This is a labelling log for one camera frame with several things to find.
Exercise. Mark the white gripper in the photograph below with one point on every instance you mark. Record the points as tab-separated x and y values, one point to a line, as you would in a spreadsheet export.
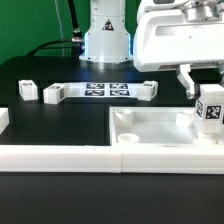
164	40

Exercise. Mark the white square table top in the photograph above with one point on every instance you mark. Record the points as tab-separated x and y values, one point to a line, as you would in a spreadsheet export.
162	126

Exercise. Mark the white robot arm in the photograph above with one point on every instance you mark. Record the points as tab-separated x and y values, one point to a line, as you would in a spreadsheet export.
107	41

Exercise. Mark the white fiducial marker base sheet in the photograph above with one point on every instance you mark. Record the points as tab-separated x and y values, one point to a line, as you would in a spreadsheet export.
103	90

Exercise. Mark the white front fence rail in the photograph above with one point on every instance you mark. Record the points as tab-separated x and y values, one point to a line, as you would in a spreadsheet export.
34	158

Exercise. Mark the white fence rail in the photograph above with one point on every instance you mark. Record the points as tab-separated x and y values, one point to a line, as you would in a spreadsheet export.
4	119
34	158

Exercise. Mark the white left fence rail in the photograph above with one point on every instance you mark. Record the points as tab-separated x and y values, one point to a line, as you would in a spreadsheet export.
4	119

